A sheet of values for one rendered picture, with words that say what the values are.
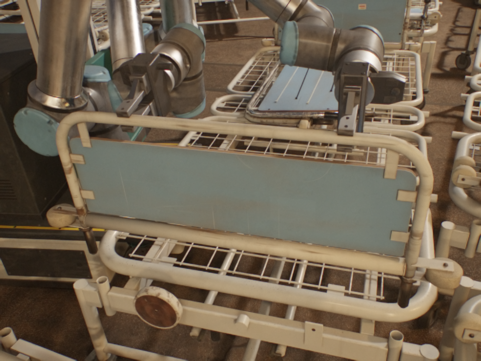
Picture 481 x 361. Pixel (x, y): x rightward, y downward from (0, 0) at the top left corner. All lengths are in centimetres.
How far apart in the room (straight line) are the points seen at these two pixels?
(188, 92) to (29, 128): 44
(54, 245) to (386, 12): 203
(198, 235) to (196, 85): 38
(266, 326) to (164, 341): 65
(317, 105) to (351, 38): 87
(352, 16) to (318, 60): 178
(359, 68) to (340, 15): 193
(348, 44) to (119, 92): 55
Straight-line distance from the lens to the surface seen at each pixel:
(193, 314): 118
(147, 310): 117
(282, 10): 115
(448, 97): 357
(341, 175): 85
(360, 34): 103
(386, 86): 93
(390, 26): 280
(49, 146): 135
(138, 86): 95
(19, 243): 186
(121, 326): 180
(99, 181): 105
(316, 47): 101
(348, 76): 85
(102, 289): 126
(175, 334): 172
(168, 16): 175
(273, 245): 95
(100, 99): 146
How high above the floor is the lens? 131
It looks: 33 degrees down
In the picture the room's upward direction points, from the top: 3 degrees counter-clockwise
